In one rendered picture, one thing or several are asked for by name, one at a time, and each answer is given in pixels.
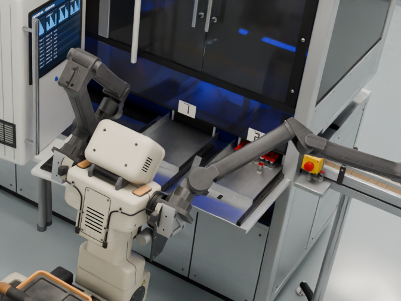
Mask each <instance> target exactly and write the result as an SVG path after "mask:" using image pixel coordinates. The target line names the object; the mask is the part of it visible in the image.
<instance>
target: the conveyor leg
mask: <svg viewBox="0 0 401 301"><path fill-rule="evenodd" d="M351 201H352V197H350V196H347V195H344V194H343V193H341V196H340V201H339V203H338V207H337V212H336V214H335V219H334V222H333V225H332V229H331V233H330V236H329V240H328V244H327V246H326V251H325V255H324V257H323V262H322V265H321V269H320V272H319V276H318V279H317V283H316V287H315V290H314V294H313V298H312V301H323V298H324V295H325V291H326V288H327V285H328V281H329V277H330V274H331V271H332V267H333V264H334V260H335V256H336V253H337V250H338V246H339V243H340V239H341V236H342V233H343V229H344V225H345V222H346V218H347V215H348V211H349V208H350V204H351Z"/></svg>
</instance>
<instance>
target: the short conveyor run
mask: <svg viewBox="0 0 401 301"><path fill-rule="evenodd" d="M321 170H323V171H324V172H325V173H324V179H326V180H329V181H332V186H331V187H330V189H333V190H335V191H337V192H340V193H342V194H344V195H347V196H350V197H352V198H354V199H357V200H359V201H362V202H364V203H367V204H369V205H371V206H374V207H376V208H379V209H381V210H384V211H386V212H388V213H391V214H394V215H395V216H398V217H401V184H400V183H398V182H394V181H392V180H390V179H388V178H385V177H382V176H379V175H376V174H372V173H369V172H366V171H363V170H360V169H356V168H353V167H349V166H347V165H344V164H340V163H337V162H334V161H330V160H328V159H325V163H324V166H323V168H322V169H321Z"/></svg>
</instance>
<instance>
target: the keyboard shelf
mask: <svg viewBox="0 0 401 301"><path fill-rule="evenodd" d="M71 137H72V134H71V135H70V136H69V137H68V138H66V139H65V140H60V139H58V138H55V139H54V140H53V141H52V142H51V143H49V144H48V145H47V146H46V147H45V148H43V150H41V151H40V153H39V155H36V156H34V157H33V158H32V159H31V160H32V161H35V162H38V163H39V164H38V165H36V166H35V167H34V168H33V169H32V170H31V174H33V175H35V176H38V177H41V178H43V179H46V180H49V181H52V182H54V183H58V184H60V185H63V186H66V183H63V184H61V183H59V182H57V181H55V180H53V179H52V178H51V173H50V172H48V171H45V170H41V169H40V166H41V165H43V164H44V163H45V162H46V161H47V160H48V159H50V158H51V157H52V156H53V155H54V153H53V152H52V151H51V149H52V148H53V146H54V147H57V148H59V149H60V148H62V147H63V145H64V144H65V143H67V142H68V141H69V140H70V139H71Z"/></svg>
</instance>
